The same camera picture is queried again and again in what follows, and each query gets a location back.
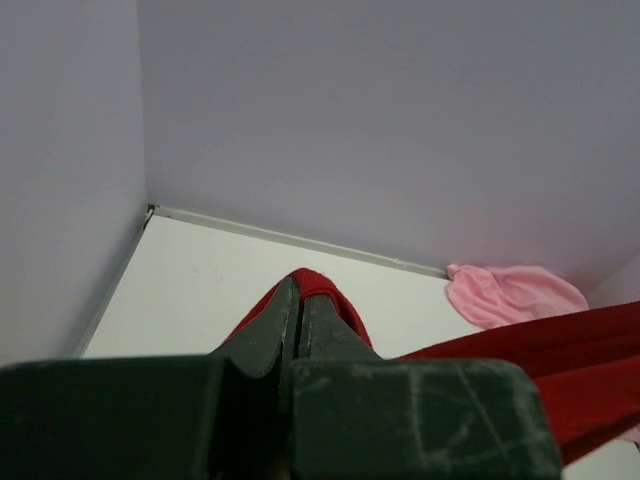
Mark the pink t shirt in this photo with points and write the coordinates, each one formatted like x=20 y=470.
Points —
x=515 y=300

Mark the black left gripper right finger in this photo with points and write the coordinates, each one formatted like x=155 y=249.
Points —
x=356 y=415

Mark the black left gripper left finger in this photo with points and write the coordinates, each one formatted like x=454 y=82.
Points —
x=209 y=416

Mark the white back table rail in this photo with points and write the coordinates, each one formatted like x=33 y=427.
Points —
x=291 y=240

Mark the dark red t shirt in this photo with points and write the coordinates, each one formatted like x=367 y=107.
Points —
x=516 y=402

